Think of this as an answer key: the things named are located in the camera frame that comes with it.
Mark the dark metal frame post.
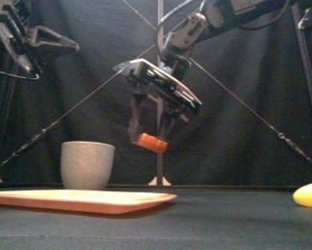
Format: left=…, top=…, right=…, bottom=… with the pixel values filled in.
left=289, top=2, right=312, bottom=150

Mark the grey speckled cup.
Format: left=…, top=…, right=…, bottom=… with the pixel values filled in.
left=58, top=140, right=116, bottom=191

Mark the vertical metal frame pole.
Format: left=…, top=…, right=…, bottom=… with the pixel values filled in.
left=147, top=0, right=172, bottom=187

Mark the grey cable loop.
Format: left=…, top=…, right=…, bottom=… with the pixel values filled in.
left=0, top=65, right=40, bottom=81

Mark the yellow toy fruit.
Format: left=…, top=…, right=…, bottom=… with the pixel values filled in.
left=290, top=181, right=312, bottom=209

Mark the orange toy pie slice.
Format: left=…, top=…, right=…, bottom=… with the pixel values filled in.
left=132, top=132, right=170, bottom=154

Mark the diagonal brace wire with turnbuckle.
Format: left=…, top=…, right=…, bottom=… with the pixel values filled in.
left=0, top=43, right=158, bottom=175
left=120, top=0, right=312, bottom=173

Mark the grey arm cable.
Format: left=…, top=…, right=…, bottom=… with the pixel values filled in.
left=155, top=0, right=207, bottom=37

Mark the black cloth backdrop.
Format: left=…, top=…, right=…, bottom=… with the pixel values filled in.
left=0, top=0, right=312, bottom=189

